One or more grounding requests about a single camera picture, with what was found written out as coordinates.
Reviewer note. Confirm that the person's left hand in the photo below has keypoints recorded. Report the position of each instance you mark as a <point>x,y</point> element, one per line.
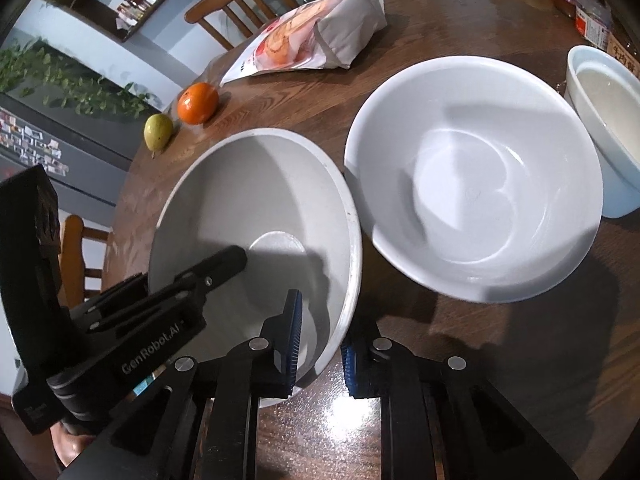
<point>68,446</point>

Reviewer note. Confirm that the grey refrigerator with magnets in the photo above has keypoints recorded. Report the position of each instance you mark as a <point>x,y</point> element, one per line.
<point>88,158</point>

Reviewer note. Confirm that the orange tangerine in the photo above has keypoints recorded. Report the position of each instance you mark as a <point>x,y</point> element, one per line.
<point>197,103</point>

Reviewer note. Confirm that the hanging green vine plant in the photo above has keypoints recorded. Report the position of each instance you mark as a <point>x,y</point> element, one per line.
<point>36,70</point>

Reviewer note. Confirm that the large grey-white bowl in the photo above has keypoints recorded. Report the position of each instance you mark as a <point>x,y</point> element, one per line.
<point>280,198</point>

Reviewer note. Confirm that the dark-lid brown jar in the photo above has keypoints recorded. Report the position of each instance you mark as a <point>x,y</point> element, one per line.
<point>621,47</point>

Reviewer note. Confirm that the green pear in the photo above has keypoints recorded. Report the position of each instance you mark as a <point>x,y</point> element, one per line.
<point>157,132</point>

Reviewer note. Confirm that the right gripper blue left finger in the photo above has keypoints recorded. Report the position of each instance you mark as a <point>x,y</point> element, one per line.
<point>278,376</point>

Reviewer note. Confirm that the medium white bowl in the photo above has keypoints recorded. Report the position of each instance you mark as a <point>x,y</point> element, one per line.
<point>474,178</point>

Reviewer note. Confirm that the small white ramekin cup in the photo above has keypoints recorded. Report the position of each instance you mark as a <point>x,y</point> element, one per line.
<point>605,95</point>

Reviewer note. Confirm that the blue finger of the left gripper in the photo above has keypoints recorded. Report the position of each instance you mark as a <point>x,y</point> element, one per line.
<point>113,300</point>
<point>195,282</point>

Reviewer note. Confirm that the white snack bag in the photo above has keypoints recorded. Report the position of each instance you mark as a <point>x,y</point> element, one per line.
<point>319,35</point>

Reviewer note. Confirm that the wooden chair back left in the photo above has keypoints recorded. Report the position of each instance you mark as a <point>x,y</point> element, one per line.
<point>259,12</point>

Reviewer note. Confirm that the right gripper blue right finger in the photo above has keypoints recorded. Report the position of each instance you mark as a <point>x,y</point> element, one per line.
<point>367,360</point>

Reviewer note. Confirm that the wooden chair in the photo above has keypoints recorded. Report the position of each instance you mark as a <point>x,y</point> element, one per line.
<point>259,12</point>
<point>79,282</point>

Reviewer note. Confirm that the wooden chair left side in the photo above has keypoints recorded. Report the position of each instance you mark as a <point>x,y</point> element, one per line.
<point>79,282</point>

